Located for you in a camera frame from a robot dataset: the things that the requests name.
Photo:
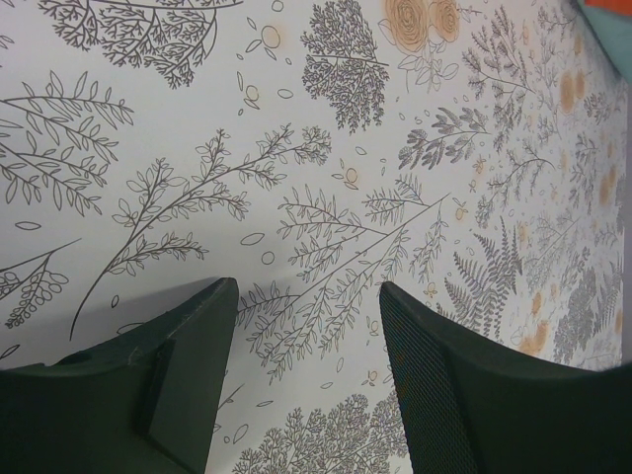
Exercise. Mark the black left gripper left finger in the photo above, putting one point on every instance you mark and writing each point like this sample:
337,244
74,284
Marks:
143,402

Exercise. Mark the orange t shirt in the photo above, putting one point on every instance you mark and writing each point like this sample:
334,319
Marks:
618,7

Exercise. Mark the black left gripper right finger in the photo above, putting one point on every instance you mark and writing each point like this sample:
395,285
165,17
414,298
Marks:
471,405

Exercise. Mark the folded teal t shirt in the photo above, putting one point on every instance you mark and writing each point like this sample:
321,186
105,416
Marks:
614,34

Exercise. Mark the floral patterned table mat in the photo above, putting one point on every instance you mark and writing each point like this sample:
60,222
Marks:
470,152

